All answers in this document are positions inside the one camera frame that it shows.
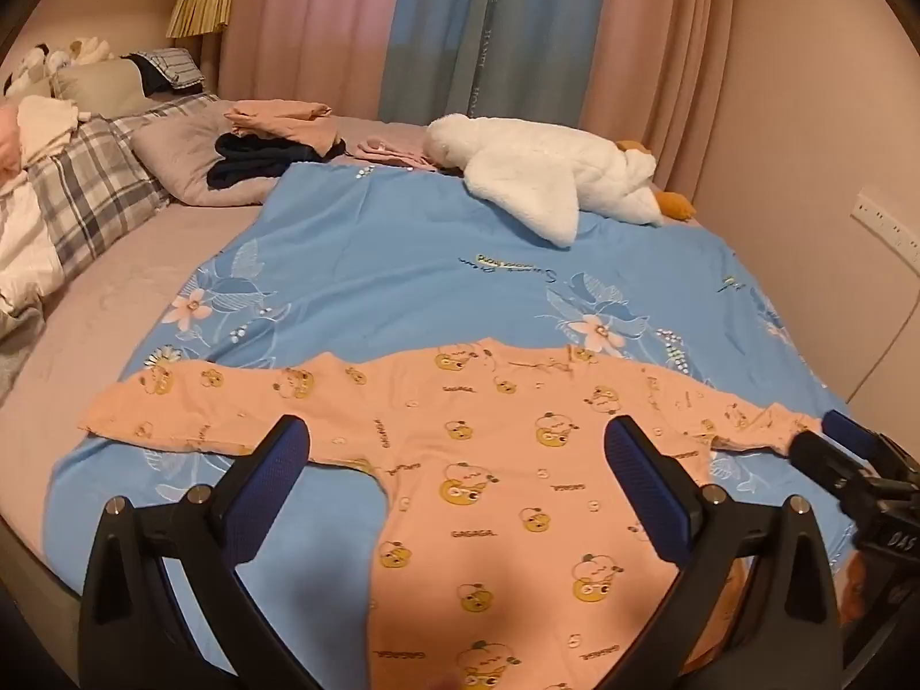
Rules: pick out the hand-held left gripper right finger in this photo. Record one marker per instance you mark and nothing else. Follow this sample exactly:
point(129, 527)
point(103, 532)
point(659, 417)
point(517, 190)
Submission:
point(636, 467)

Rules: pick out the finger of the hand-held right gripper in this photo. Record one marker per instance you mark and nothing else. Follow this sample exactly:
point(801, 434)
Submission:
point(826, 461)
point(852, 430)

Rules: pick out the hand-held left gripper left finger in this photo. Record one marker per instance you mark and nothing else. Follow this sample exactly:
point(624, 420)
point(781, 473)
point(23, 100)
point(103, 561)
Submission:
point(282, 456)

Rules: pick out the orange printed baby romper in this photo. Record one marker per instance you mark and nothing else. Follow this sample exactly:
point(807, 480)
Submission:
point(503, 445)

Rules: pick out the dark navy clothes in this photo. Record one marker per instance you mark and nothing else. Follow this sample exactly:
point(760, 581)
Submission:
point(251, 158)

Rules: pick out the folded peach clothes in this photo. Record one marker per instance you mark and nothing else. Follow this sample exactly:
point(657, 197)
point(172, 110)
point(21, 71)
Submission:
point(280, 122)

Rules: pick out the blue floral blanket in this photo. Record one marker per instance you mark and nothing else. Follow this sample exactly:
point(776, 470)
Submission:
point(395, 244)

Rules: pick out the bed with pink sheet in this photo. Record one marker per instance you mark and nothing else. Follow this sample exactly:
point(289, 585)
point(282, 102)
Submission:
point(108, 280)

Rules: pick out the grey pillow with plaid edge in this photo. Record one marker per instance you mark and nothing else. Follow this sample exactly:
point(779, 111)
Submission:
point(180, 151)

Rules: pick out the white goose plush toy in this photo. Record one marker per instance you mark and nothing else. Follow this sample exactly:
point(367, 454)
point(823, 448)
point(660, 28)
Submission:
point(517, 165)

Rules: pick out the folded pink garment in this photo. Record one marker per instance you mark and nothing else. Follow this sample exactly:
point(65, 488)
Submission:
point(388, 147)

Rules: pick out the white quilt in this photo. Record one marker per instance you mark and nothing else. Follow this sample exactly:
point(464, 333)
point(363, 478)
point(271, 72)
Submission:
point(25, 251)

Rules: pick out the striped folded cloth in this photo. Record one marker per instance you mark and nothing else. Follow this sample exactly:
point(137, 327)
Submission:
point(172, 66)

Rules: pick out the beige cushion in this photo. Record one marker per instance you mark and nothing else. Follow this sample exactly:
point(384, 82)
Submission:
point(100, 86)

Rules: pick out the pink curtain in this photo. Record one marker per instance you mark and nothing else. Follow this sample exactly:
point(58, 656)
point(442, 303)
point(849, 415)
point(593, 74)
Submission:
point(661, 50)
point(309, 21)

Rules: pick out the blue curtain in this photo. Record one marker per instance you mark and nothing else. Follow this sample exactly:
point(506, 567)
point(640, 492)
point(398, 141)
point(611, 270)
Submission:
point(496, 29)

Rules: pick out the white plush toys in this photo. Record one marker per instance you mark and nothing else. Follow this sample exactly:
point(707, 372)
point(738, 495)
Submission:
point(50, 57)

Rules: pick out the white wall socket strip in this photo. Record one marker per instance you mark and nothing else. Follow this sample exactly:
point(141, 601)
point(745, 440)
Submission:
point(888, 226)

